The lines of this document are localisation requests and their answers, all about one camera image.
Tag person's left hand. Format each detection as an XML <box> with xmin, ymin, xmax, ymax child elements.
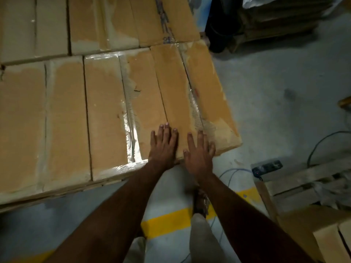
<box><xmin>148</xmin><ymin>123</ymin><xmax>180</xmax><ymax>169</ymax></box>

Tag person's white trousers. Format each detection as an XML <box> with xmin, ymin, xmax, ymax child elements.
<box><xmin>123</xmin><ymin>213</ymin><xmax>242</xmax><ymax>263</ymax></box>

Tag person's left forearm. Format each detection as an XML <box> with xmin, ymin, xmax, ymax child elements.
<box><xmin>44</xmin><ymin>161</ymin><xmax>176</xmax><ymax>263</ymax></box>

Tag wooden pallet under boxes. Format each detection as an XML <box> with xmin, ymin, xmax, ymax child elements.
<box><xmin>0</xmin><ymin>172</ymin><xmax>143</xmax><ymax>214</ymax></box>

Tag stack of cardboard boxes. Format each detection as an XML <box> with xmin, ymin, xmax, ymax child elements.
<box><xmin>0</xmin><ymin>0</ymin><xmax>201</xmax><ymax>203</ymax></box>

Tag person's brown shoe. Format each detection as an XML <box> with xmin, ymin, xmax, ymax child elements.
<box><xmin>193</xmin><ymin>188</ymin><xmax>210</xmax><ymax>217</ymax></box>

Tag open cardboard box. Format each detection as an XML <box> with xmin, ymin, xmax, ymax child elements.
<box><xmin>278</xmin><ymin>205</ymin><xmax>351</xmax><ymax>263</ymax></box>

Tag taped brown carton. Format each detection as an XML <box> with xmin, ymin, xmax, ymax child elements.
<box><xmin>150</xmin><ymin>39</ymin><xmax>243</xmax><ymax>160</ymax></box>

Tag black power strip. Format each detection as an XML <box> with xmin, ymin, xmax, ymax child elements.
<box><xmin>251</xmin><ymin>160</ymin><xmax>284</xmax><ymax>178</ymax></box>

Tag black bin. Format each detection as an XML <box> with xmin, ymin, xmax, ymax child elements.
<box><xmin>204</xmin><ymin>0</ymin><xmax>245</xmax><ymax>54</ymax></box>

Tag white plastic sheet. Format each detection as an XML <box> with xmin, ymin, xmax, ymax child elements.
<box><xmin>242</xmin><ymin>0</ymin><xmax>292</xmax><ymax>9</ymax></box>

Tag empty wooden pallet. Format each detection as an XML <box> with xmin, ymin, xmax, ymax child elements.
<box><xmin>254</xmin><ymin>157</ymin><xmax>351</xmax><ymax>225</ymax></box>

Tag person's right hand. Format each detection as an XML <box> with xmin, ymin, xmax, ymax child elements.
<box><xmin>183</xmin><ymin>130</ymin><xmax>216</xmax><ymax>180</ymax></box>

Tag clear plastic wrap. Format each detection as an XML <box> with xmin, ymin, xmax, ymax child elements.
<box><xmin>312</xmin><ymin>172</ymin><xmax>351</xmax><ymax>210</ymax></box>

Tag black cable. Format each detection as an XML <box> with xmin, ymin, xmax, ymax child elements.
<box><xmin>307</xmin><ymin>130</ymin><xmax>351</xmax><ymax>168</ymax></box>

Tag person's right forearm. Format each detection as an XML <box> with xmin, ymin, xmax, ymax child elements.
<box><xmin>196</xmin><ymin>172</ymin><xmax>316</xmax><ymax>263</ymax></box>

